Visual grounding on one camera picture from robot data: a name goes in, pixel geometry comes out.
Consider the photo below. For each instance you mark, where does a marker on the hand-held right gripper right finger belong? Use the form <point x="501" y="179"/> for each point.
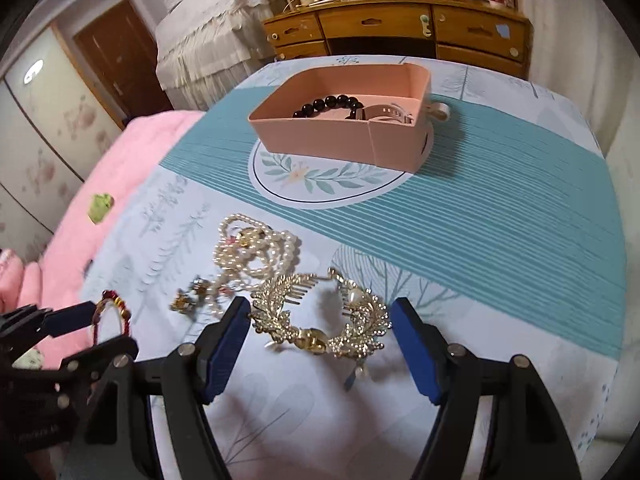
<point x="412" y="355"/>

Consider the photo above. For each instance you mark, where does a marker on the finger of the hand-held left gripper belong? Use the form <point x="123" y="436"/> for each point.
<point x="70" y="319"/>
<point x="85" y="357"/>

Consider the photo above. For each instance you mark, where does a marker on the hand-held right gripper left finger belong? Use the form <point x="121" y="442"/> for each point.
<point x="226" y="355"/>

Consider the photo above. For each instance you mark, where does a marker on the gold earrings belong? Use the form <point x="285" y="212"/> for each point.
<point x="189" y="299"/>

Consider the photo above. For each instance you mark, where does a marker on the gold hair comb tiara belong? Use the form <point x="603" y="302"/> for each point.
<point x="310" y="340"/>

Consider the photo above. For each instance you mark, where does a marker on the pink jewelry box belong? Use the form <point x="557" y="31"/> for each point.
<point x="345" y="142"/>

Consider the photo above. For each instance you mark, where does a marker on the crumpled green paper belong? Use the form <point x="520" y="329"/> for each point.
<point x="100" y="207"/>

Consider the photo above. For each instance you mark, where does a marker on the tree print tablecloth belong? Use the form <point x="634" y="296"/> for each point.
<point x="500" y="220"/>

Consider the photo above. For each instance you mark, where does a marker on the pink blanket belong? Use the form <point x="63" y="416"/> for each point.
<point x="100" y="160"/>

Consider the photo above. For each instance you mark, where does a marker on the floral wardrobe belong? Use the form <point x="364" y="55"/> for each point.
<point x="45" y="135"/>

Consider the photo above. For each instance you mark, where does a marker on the brown wooden door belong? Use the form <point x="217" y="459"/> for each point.
<point x="120" y="60"/>

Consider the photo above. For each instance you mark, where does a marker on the white lace cloth cover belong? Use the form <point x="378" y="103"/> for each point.
<point x="205" y="35"/>

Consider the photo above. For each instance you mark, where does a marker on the wooden desk with drawers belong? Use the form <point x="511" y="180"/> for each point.
<point x="380" y="22"/>

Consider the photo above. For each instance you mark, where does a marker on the white leaf print curtain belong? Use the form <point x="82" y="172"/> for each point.
<point x="565" y="35"/>

